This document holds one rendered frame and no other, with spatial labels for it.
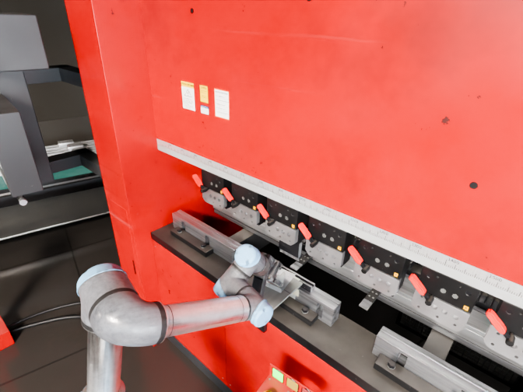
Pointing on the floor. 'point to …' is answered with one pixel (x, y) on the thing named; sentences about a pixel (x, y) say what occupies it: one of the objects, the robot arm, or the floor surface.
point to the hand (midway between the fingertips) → (273, 283)
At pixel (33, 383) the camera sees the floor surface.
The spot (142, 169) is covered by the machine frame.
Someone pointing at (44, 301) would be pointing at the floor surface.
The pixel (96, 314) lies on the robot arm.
